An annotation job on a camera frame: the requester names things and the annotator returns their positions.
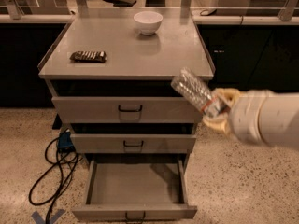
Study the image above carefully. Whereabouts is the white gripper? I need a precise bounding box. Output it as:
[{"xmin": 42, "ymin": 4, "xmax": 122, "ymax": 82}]
[{"xmin": 203, "ymin": 88, "xmax": 275, "ymax": 145}]

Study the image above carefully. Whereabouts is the clear plastic water bottle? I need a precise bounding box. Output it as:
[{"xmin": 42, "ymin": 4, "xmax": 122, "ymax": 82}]
[{"xmin": 171, "ymin": 67, "xmax": 230, "ymax": 118}]

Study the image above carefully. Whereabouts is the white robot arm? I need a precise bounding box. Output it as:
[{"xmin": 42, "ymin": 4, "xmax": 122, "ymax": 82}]
[{"xmin": 203, "ymin": 88, "xmax": 299, "ymax": 151}]

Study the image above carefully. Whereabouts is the grey drawer cabinet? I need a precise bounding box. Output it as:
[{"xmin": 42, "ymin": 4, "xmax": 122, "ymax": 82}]
[{"xmin": 36, "ymin": 7, "xmax": 216, "ymax": 174}]

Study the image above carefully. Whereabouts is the bottom grey drawer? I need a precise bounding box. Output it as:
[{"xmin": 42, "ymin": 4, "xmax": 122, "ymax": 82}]
[{"xmin": 73, "ymin": 155, "xmax": 197, "ymax": 223}]

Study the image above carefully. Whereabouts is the grey drawer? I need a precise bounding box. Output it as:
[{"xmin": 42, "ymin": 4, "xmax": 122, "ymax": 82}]
[
  {"xmin": 73, "ymin": 155, "xmax": 197, "ymax": 223},
  {"xmin": 52, "ymin": 97, "xmax": 202, "ymax": 124},
  {"xmin": 71, "ymin": 134, "xmax": 196, "ymax": 154}
]

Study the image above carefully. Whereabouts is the middle grey drawer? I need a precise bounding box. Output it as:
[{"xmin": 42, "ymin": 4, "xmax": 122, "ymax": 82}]
[{"xmin": 71, "ymin": 134, "xmax": 196, "ymax": 154}]

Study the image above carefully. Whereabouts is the top grey drawer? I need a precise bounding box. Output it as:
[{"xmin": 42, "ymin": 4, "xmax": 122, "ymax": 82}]
[{"xmin": 52, "ymin": 97, "xmax": 202, "ymax": 124}]

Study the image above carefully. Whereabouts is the white ceramic bowl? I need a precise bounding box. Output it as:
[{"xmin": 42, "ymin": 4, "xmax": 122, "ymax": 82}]
[{"xmin": 134, "ymin": 11, "xmax": 163, "ymax": 35}]

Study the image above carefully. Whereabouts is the dark striped snack bag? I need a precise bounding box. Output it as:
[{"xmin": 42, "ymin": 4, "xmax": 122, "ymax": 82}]
[{"xmin": 70, "ymin": 51, "xmax": 107, "ymax": 63}]

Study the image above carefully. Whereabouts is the black chair seat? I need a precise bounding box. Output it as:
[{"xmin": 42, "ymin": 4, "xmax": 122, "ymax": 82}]
[{"xmin": 103, "ymin": 0, "xmax": 136, "ymax": 7}]

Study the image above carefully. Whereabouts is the blue power box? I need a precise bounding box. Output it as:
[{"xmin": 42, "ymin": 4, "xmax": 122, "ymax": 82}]
[{"xmin": 57, "ymin": 131, "xmax": 74, "ymax": 153}]

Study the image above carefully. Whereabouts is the black floor cable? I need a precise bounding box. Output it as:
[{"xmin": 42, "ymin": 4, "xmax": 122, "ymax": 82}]
[{"xmin": 28, "ymin": 136, "xmax": 83, "ymax": 224}]

